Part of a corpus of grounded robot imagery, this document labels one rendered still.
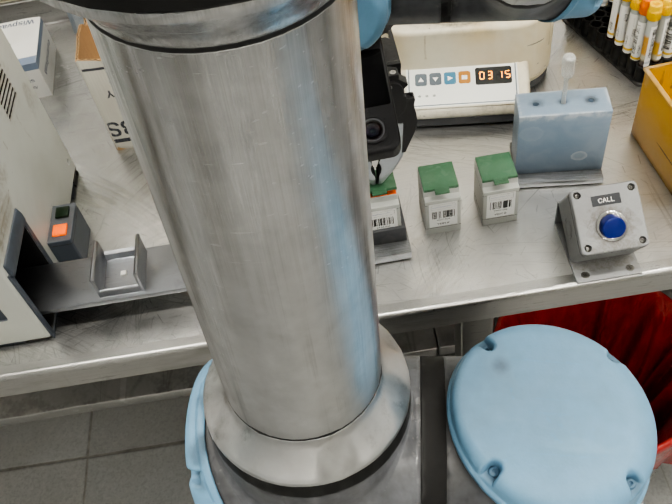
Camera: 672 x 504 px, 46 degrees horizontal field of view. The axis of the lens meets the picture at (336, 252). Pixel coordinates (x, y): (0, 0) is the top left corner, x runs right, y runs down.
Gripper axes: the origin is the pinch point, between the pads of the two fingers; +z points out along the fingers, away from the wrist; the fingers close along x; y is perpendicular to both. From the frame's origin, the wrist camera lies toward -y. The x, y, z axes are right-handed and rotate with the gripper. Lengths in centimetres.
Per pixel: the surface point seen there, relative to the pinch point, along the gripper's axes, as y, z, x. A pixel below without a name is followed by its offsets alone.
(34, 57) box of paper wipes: 39, 4, 44
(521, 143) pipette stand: 5.3, 3.7, -17.2
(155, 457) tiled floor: 21, 97, 54
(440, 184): 0.5, 3.1, -6.9
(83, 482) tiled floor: 18, 97, 70
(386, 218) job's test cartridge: -1.6, 4.7, -0.4
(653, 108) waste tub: 6.4, 2.9, -32.6
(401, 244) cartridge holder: -2.6, 8.4, -1.7
